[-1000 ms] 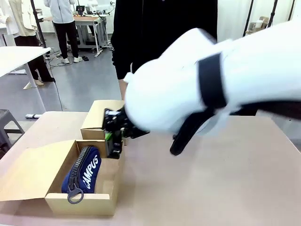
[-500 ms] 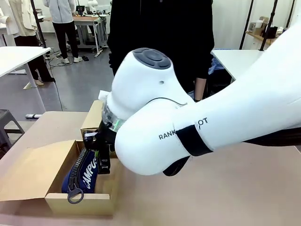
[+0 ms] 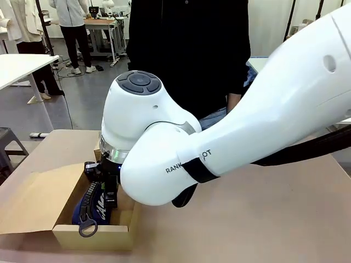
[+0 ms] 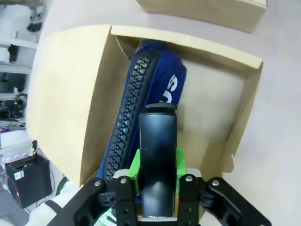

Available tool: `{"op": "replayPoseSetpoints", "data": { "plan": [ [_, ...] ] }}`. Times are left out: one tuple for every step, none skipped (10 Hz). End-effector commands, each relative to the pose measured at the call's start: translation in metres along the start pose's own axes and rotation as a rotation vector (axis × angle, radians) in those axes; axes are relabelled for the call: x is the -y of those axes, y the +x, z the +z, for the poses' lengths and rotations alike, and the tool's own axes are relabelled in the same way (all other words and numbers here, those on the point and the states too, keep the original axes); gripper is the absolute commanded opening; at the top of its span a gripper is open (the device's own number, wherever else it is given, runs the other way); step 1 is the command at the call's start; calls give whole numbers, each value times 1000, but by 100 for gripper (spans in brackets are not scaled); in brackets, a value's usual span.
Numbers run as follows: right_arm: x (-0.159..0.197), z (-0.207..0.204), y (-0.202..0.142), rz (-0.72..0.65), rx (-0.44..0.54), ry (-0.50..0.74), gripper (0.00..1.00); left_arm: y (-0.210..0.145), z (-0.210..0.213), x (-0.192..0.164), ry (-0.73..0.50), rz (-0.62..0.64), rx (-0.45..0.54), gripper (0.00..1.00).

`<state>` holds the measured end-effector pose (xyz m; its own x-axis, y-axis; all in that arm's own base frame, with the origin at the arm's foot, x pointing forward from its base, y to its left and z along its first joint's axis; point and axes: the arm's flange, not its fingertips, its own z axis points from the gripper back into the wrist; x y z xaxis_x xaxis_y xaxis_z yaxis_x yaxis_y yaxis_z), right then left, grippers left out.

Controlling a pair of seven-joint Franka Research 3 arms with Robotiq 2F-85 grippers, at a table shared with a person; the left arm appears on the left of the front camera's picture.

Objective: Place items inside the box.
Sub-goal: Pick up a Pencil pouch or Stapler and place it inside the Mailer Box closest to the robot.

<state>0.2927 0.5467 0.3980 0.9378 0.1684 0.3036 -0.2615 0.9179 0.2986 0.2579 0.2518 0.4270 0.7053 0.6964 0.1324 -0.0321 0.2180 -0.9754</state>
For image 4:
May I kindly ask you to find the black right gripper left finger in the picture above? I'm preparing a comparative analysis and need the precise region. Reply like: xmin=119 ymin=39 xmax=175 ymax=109
xmin=54 ymin=149 xmax=142 ymax=226

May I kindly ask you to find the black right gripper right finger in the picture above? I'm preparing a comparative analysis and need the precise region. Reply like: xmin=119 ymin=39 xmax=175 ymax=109
xmin=175 ymin=147 xmax=271 ymax=226

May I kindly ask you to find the black thermos bottle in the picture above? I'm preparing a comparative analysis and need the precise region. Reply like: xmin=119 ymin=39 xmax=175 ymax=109
xmin=137 ymin=103 xmax=179 ymax=220

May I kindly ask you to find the blue slipper with black sole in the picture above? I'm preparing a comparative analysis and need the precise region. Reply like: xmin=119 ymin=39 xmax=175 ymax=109
xmin=97 ymin=41 xmax=188 ymax=184

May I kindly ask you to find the black electronic box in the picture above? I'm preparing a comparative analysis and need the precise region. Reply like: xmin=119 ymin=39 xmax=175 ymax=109
xmin=5 ymin=156 xmax=54 ymax=209

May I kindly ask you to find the open brown cardboard box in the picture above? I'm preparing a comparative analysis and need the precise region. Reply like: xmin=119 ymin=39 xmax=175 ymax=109
xmin=30 ymin=24 xmax=264 ymax=189

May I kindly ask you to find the cardboard box lid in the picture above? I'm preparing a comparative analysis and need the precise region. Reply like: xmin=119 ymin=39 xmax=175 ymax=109
xmin=135 ymin=0 xmax=269 ymax=34

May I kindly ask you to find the metal shelf rack with equipment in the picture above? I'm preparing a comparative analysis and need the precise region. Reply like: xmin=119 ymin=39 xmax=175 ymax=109
xmin=0 ymin=0 xmax=46 ymax=156

